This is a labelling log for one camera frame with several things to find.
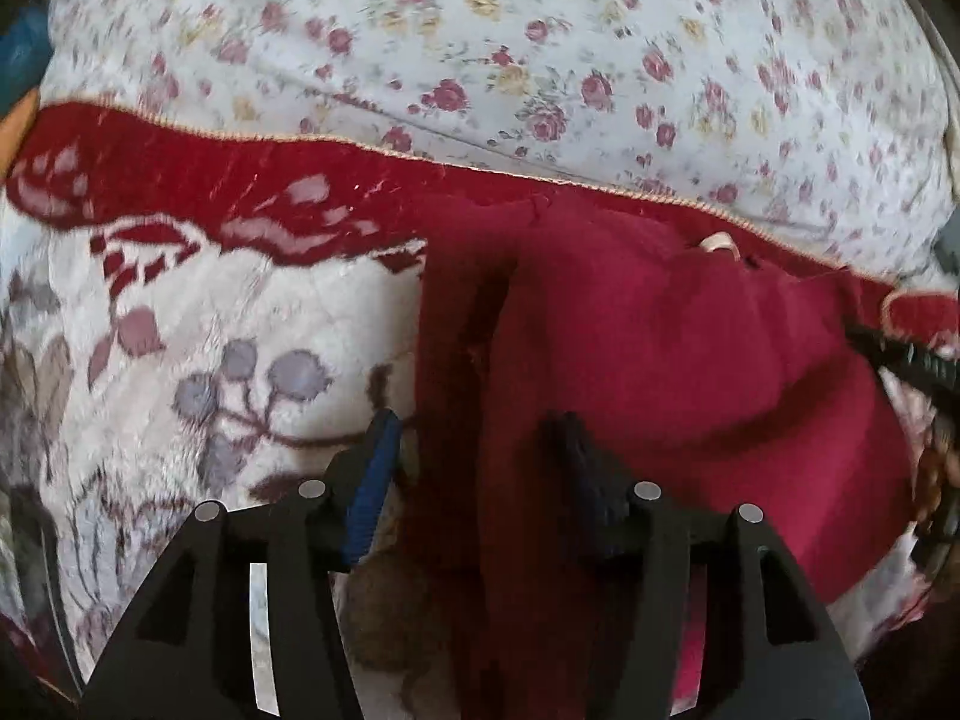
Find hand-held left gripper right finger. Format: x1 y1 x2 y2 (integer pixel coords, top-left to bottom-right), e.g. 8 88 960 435
540 411 872 720

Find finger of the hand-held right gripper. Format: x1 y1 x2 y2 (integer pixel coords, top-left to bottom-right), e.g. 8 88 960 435
844 319 960 412

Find floral bed sheet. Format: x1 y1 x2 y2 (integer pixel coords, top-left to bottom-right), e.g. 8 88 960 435
46 0 960 275

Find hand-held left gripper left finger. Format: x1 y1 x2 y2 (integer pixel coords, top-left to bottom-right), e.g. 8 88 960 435
79 409 406 720

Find red and white plush blanket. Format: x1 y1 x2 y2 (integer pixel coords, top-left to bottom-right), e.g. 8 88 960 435
0 99 960 720

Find blue bag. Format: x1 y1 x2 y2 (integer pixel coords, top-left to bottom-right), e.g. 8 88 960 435
0 6 47 110

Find orange plush blanket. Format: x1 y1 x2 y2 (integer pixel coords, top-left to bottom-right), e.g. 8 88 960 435
0 88 40 177

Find person's right hand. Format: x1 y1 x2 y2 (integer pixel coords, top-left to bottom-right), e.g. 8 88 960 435
915 416 960 537

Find red fleece garment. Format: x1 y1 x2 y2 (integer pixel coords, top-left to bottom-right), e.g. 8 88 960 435
405 191 925 720

